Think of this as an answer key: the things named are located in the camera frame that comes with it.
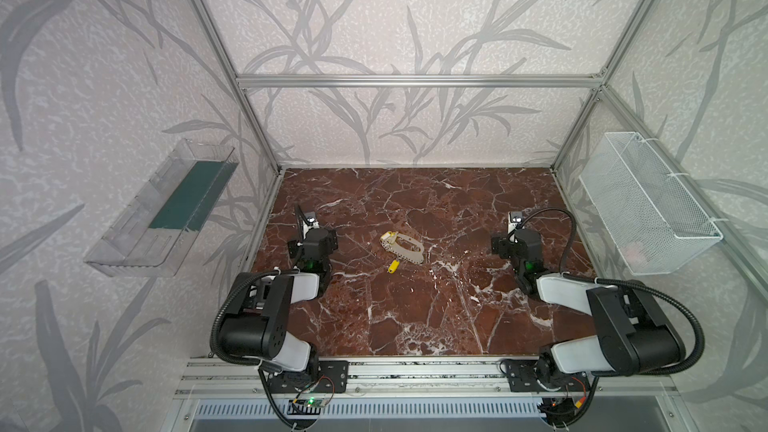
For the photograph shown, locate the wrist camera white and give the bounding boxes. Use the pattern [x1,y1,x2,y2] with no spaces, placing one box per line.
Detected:
[507,211,523,233]
[302,212,319,229]

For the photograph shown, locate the black corrugated cable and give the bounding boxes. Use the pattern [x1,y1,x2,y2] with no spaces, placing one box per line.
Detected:
[515,208,706,378]
[209,203,313,367]

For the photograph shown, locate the right black corrugated cable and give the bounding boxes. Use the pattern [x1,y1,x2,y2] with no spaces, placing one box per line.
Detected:
[515,208,706,378]

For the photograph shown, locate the left black corrugated cable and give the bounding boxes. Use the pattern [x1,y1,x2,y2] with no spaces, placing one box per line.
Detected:
[209,203,313,367]

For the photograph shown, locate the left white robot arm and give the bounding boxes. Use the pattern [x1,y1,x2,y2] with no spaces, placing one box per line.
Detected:
[209,228,338,382]

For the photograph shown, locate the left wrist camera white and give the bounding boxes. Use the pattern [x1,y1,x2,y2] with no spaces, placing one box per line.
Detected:
[302,212,319,229]

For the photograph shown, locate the clear plastic wall tray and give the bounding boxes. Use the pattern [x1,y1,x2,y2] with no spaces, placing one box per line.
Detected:
[84,139,239,278]

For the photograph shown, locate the aluminium cage frame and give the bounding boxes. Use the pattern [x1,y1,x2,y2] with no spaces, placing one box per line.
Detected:
[167,0,768,301]

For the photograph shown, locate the black mounting plate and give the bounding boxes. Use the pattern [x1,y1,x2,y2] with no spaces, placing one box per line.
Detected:
[499,358,589,393]
[267,360,350,394]

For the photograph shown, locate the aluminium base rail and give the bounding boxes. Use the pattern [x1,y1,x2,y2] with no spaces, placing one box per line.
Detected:
[172,355,679,399]

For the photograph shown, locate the left circuit board with wires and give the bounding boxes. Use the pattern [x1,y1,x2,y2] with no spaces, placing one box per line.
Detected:
[264,375,336,431]

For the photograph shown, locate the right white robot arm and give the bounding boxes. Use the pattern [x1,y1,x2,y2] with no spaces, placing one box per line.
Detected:
[490,227,703,381]

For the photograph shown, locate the white wire mesh basket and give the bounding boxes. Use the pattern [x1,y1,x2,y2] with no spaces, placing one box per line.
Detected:
[580,132,723,276]

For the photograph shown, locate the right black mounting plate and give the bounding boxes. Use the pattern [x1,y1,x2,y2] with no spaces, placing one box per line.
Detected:
[499,358,589,393]

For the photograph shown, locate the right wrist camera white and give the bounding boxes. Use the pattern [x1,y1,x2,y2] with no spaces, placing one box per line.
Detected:
[507,211,523,233]

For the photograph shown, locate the right connector with wires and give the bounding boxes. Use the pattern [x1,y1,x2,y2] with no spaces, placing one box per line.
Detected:
[538,377,599,431]

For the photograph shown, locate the silver metal key holder plate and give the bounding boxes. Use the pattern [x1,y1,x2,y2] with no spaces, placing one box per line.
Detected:
[380,231,425,265]

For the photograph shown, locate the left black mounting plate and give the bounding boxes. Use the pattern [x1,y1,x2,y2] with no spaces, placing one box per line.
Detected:
[267,360,350,394]

